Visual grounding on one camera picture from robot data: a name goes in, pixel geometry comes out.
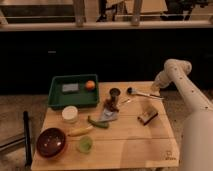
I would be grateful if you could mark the dark red bowl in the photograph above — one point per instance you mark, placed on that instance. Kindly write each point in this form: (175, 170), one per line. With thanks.
(51, 142)

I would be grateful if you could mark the dark metal cup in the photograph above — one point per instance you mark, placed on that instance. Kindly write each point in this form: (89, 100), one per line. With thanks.
(114, 94)

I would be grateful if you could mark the yellow banana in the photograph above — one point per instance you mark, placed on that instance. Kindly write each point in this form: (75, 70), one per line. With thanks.
(80, 131)

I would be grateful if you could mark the small silver clip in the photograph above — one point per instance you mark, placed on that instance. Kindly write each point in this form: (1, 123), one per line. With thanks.
(125, 101)

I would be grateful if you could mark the brown wooden figure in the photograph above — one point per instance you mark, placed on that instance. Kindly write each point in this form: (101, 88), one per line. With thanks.
(110, 105)

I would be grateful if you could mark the white round container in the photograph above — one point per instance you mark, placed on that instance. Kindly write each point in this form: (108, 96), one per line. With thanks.
(70, 114)

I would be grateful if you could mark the orange fruit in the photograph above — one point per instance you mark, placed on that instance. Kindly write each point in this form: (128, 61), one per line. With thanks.
(90, 85)

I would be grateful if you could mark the light green small cup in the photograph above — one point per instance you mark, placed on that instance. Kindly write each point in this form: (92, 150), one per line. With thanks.
(85, 144)

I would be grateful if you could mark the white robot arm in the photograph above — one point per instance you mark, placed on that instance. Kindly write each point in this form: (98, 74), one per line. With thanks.
(196, 151)

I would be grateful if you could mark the black pole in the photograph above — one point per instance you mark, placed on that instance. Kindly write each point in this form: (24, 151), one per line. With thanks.
(27, 139)

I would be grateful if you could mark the blue grey cloth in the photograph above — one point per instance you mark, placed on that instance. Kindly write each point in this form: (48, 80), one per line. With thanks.
(107, 115)

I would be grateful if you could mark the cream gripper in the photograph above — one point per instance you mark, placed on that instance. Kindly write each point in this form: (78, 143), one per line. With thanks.
(155, 87)

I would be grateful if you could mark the brown wooden block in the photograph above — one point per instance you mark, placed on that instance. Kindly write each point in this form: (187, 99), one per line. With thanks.
(147, 116)

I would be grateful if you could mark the green plastic tray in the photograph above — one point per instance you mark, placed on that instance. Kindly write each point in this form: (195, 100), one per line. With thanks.
(82, 98)

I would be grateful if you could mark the grey sponge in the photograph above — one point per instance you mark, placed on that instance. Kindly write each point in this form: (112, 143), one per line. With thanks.
(73, 87)

